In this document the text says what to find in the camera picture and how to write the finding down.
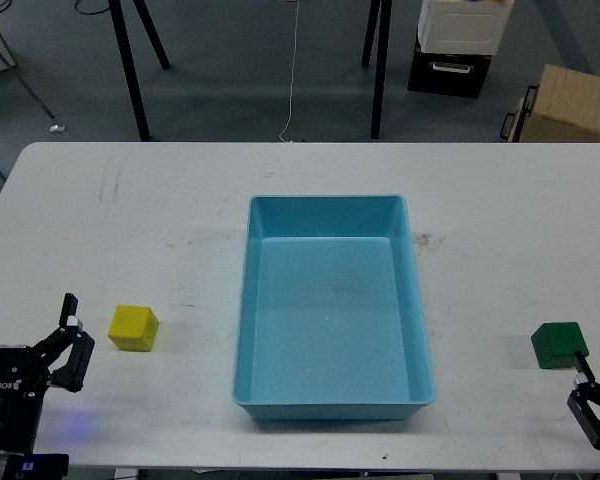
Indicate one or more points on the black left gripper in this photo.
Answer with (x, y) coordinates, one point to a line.
(60, 360)

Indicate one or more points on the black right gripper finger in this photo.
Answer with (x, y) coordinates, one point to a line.
(584, 400)

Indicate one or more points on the green wooden block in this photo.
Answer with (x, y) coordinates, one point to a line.
(555, 344)

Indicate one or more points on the yellow wooden block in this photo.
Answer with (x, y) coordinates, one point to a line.
(133, 328)

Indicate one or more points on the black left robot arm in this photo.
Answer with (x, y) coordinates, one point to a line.
(19, 421)

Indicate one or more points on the cardboard box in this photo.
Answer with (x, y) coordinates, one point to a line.
(566, 109)

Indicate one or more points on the black storage box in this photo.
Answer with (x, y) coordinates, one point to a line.
(460, 75)

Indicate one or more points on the white storage box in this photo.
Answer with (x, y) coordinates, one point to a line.
(463, 27)

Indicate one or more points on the light blue plastic bin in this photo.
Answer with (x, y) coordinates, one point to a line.
(331, 325)

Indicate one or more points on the black clips on cardboard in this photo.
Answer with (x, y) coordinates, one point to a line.
(513, 123)

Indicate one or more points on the black table leg pair right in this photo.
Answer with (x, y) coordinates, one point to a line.
(377, 36)

